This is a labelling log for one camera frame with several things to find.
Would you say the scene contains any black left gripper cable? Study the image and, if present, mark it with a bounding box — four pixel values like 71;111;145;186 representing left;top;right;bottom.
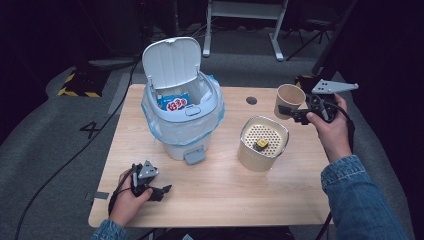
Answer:
107;163;138;217

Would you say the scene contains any black tripod stand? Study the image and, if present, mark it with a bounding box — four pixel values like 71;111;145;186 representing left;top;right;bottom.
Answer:
285;0;358;76

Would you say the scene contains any blue snack packet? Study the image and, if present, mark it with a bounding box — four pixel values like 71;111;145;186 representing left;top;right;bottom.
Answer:
156;92;191;112

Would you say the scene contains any black yellow striped base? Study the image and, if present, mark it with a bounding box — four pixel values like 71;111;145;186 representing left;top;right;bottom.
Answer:
57;67;112;99
294;74;322;90

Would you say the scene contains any white pedal trash bin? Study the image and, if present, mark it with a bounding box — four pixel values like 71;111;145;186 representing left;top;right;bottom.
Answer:
141;36;226;166

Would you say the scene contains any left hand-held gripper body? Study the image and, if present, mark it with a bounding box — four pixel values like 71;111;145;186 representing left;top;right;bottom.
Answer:
130;160;160;198

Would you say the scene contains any blue plastic bin liner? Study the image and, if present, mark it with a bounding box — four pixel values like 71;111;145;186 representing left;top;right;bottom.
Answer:
140;74;226;148

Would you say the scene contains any brown paper cup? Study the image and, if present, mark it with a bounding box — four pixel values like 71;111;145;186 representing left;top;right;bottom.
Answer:
273;83;307;121

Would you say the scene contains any long black floor cable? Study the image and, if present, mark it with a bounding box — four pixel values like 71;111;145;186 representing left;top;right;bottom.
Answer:
13;59;142;240

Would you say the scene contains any white metal desk frame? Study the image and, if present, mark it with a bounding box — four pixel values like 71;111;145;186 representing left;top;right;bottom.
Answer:
201;0;290;62

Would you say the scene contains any person's left hand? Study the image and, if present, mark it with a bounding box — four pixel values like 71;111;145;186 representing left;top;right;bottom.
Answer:
109;168;154;228

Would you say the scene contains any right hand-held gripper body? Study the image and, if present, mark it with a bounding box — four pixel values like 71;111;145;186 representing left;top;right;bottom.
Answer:
293;78;360;126

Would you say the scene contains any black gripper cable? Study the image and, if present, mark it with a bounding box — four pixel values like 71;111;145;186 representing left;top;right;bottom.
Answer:
324;99;356;154
107;163;138;217

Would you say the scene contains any person's right hand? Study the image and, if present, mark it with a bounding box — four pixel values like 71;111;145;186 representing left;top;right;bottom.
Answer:
305;93;353;163

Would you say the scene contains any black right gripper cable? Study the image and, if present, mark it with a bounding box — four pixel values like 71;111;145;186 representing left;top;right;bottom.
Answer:
324;99;356;154

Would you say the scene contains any beige container with perforated lid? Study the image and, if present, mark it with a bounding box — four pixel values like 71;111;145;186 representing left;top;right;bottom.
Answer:
236;115;290;173

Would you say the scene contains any grey tape strip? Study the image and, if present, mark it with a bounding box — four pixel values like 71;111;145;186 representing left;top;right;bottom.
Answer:
85;191;111;203

